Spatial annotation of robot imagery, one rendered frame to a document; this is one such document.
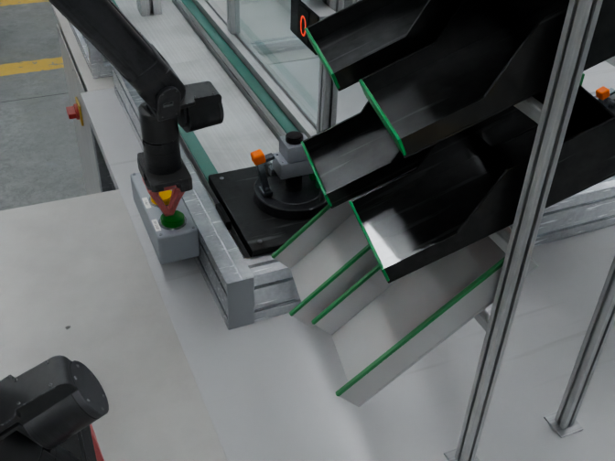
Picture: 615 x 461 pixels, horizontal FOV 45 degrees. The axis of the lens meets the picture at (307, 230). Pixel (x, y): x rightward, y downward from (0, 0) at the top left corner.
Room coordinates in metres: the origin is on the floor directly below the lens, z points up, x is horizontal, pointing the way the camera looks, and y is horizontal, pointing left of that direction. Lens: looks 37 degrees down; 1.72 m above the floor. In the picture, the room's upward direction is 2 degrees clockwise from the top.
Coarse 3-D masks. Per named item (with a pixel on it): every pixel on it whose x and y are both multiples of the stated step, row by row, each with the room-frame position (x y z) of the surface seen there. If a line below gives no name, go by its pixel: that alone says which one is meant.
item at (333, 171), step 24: (360, 120) 0.89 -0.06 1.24; (312, 144) 0.87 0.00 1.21; (336, 144) 0.87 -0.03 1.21; (360, 144) 0.86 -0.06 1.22; (384, 144) 0.84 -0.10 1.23; (312, 168) 0.81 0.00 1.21; (336, 168) 0.82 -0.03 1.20; (360, 168) 0.81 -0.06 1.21; (384, 168) 0.77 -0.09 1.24; (408, 168) 0.77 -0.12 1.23; (336, 192) 0.75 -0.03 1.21; (360, 192) 0.76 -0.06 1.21
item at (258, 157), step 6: (258, 150) 1.07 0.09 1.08; (252, 156) 1.05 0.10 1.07; (258, 156) 1.05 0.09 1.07; (264, 156) 1.06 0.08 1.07; (270, 156) 1.06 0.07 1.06; (258, 162) 1.05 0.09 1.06; (264, 162) 1.06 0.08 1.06; (258, 168) 1.05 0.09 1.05; (264, 168) 1.06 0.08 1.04; (258, 174) 1.06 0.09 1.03; (264, 174) 1.06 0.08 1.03; (264, 180) 1.06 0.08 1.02; (264, 186) 1.06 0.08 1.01
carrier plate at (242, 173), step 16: (224, 176) 1.14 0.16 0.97; (240, 176) 1.15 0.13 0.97; (256, 176) 1.15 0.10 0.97; (224, 192) 1.09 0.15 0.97; (240, 192) 1.09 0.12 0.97; (224, 208) 1.06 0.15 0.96; (240, 208) 1.05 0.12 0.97; (256, 208) 1.05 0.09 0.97; (240, 224) 1.00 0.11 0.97; (256, 224) 1.00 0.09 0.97; (272, 224) 1.00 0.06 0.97; (288, 224) 1.00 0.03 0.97; (304, 224) 1.01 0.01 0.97; (256, 240) 0.96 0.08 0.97; (272, 240) 0.96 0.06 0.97
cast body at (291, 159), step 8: (280, 136) 1.10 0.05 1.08; (288, 136) 1.08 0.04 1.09; (296, 136) 1.08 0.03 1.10; (304, 136) 1.10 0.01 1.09; (280, 144) 1.09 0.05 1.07; (288, 144) 1.07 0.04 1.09; (296, 144) 1.07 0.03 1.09; (280, 152) 1.09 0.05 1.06; (288, 152) 1.06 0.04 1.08; (296, 152) 1.07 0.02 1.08; (304, 152) 1.07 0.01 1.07; (280, 160) 1.07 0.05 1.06; (288, 160) 1.06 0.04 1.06; (296, 160) 1.07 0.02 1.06; (304, 160) 1.07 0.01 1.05; (280, 168) 1.06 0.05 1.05; (288, 168) 1.06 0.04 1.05; (296, 168) 1.07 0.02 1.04; (304, 168) 1.07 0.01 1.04; (280, 176) 1.06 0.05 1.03; (288, 176) 1.06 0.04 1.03; (296, 176) 1.07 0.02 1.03
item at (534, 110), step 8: (520, 104) 0.66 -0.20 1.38; (528, 104) 0.65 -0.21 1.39; (536, 104) 0.65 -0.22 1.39; (528, 112) 0.65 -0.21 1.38; (536, 112) 0.64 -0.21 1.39; (536, 120) 0.64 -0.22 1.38; (496, 232) 0.66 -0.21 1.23; (504, 232) 0.66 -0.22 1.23; (496, 240) 0.65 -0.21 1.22; (504, 240) 0.64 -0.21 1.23; (504, 248) 0.64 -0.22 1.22
